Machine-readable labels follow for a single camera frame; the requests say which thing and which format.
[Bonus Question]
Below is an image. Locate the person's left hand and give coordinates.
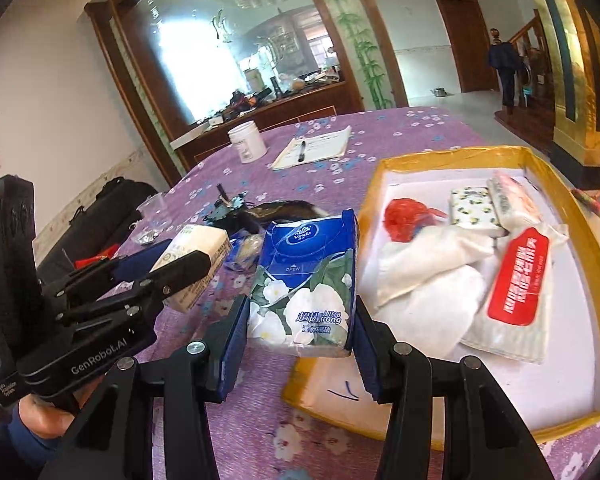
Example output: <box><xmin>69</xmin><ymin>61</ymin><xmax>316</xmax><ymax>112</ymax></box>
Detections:
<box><xmin>17</xmin><ymin>394</ymin><xmax>78</xmax><ymax>440</ymax></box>

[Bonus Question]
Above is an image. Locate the black bag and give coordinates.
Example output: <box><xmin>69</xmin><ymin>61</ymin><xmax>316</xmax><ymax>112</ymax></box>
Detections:
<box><xmin>35</xmin><ymin>177</ymin><xmax>158</xmax><ymax>281</ymax></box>

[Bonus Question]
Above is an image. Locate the white paper notebook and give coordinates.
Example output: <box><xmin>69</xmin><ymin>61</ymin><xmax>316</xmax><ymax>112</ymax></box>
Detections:
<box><xmin>271</xmin><ymin>126</ymin><xmax>353</xmax><ymax>171</ymax></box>

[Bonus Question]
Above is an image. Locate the yellow taped white foam box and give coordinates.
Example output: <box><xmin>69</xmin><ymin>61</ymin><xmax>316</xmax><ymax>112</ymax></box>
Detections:
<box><xmin>282</xmin><ymin>146</ymin><xmax>600</xmax><ymax>453</ymax></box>

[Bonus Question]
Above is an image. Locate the wood framed glass partition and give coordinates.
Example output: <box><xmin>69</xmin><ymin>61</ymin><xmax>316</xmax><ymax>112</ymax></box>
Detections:
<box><xmin>85</xmin><ymin>0</ymin><xmax>411</xmax><ymax>186</ymax></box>

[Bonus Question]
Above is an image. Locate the white plastic jar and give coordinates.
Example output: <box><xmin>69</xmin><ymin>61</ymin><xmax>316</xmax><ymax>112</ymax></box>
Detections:
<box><xmin>228</xmin><ymin>121</ymin><xmax>268</xmax><ymax>164</ymax></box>

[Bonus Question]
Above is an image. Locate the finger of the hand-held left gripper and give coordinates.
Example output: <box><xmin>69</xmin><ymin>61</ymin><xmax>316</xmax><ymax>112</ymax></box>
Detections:
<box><xmin>42</xmin><ymin>240</ymin><xmax>175</xmax><ymax>308</ymax></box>
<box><xmin>55</xmin><ymin>250</ymin><xmax>215</xmax><ymax>331</ymax></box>

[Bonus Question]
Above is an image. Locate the blue yellow plastic packet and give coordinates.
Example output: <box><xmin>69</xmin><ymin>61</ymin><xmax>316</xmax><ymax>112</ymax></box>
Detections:
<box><xmin>227</xmin><ymin>232</ymin><xmax>266</xmax><ymax>273</ymax></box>

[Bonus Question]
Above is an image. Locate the red label wipes pack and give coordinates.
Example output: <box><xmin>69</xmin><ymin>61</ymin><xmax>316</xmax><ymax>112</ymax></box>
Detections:
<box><xmin>462</xmin><ymin>225</ymin><xmax>556</xmax><ymax>363</ymax></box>

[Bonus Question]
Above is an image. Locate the person's left forearm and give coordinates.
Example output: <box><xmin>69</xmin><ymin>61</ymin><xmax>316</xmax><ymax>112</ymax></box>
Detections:
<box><xmin>7</xmin><ymin>410</ymin><xmax>56</xmax><ymax>466</ymax></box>

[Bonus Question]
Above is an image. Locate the wooden staircase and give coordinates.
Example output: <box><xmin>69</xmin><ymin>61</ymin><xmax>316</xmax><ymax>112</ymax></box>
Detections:
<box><xmin>495</xmin><ymin>15</ymin><xmax>556</xmax><ymax>151</ymax></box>

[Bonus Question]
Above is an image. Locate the clear plastic cup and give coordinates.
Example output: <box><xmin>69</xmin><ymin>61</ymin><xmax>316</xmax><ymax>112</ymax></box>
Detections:
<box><xmin>139</xmin><ymin>194</ymin><xmax>170</xmax><ymax>241</ymax></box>

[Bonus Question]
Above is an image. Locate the blue floral tissue pack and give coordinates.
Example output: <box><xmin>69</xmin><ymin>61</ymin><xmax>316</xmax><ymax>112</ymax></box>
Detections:
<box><xmin>247</xmin><ymin>209</ymin><xmax>361</xmax><ymax>358</ymax></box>

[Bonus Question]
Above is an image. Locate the white towel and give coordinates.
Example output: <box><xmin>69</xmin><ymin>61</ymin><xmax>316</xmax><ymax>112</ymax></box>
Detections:
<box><xmin>377</xmin><ymin>224</ymin><xmax>496</xmax><ymax>311</ymax></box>

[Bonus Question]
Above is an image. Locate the purple floral tablecloth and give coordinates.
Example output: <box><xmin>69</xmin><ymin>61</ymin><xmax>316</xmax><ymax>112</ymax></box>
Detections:
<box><xmin>40</xmin><ymin>106</ymin><xmax>600</xmax><ymax>480</ymax></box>

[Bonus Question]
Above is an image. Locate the red plastic bag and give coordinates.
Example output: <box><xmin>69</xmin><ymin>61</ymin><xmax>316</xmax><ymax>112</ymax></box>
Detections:
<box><xmin>384</xmin><ymin>198</ymin><xmax>448</xmax><ymax>243</ymax></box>

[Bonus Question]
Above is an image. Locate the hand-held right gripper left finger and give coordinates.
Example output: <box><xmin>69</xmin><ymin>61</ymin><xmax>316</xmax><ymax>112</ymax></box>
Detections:
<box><xmin>37</xmin><ymin>294</ymin><xmax>253</xmax><ymax>480</ymax></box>

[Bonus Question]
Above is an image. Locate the lemon print tissue pack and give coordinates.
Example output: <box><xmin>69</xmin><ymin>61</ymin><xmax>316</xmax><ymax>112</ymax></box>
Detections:
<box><xmin>448</xmin><ymin>186</ymin><xmax>505</xmax><ymax>235</ymax></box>

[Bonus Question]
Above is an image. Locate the brown wooden door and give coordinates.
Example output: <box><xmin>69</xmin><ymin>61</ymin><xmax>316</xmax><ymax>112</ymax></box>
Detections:
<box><xmin>434</xmin><ymin>0</ymin><xmax>501</xmax><ymax>93</ymax></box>

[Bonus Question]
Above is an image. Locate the beige tissue pack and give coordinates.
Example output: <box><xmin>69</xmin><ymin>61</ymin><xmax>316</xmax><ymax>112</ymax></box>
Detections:
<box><xmin>151</xmin><ymin>225</ymin><xmax>232</xmax><ymax>313</ymax></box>

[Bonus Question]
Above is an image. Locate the gold pillar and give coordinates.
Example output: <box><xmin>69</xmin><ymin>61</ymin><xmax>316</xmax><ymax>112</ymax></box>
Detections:
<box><xmin>515</xmin><ymin>0</ymin><xmax>600</xmax><ymax>166</ymax></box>

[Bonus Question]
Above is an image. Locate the pink white tissue pack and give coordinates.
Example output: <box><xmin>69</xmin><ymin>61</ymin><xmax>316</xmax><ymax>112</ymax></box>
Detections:
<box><xmin>487</xmin><ymin>171</ymin><xmax>543</xmax><ymax>233</ymax></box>

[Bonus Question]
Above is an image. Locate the red cloth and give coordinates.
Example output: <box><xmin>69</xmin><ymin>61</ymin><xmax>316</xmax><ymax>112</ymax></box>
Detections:
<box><xmin>74</xmin><ymin>256</ymin><xmax>118</xmax><ymax>270</ymax></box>

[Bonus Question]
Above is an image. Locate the dark furry cloth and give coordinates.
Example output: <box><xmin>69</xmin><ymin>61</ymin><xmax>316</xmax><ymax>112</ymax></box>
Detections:
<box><xmin>240</xmin><ymin>200</ymin><xmax>331</xmax><ymax>233</ymax></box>

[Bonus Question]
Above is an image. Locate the black clip holder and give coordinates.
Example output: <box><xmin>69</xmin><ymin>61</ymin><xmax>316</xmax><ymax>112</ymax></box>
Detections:
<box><xmin>202</xmin><ymin>182</ymin><xmax>253</xmax><ymax>226</ymax></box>

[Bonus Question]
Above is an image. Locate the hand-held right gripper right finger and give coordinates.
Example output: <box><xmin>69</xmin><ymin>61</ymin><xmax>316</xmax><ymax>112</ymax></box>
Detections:
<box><xmin>352</xmin><ymin>296</ymin><xmax>556</xmax><ymax>480</ymax></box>

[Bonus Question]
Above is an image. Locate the white round cloth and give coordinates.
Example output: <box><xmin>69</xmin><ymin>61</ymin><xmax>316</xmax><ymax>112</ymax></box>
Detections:
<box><xmin>375</xmin><ymin>265</ymin><xmax>491</xmax><ymax>358</ymax></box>

